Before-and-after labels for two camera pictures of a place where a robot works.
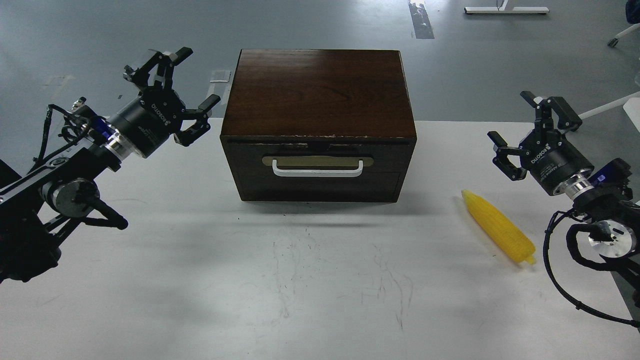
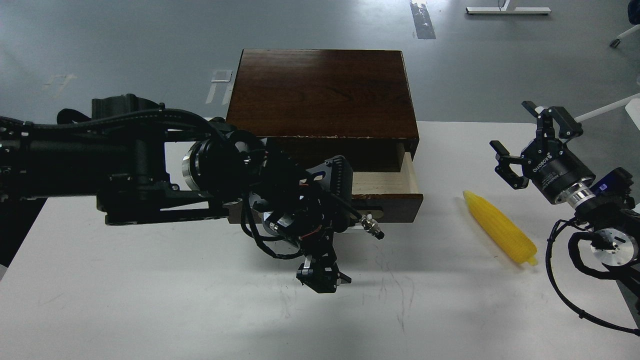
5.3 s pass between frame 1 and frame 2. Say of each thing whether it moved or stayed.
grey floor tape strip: stayed
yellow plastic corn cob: stayed
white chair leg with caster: stayed
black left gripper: moved
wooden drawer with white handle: moved
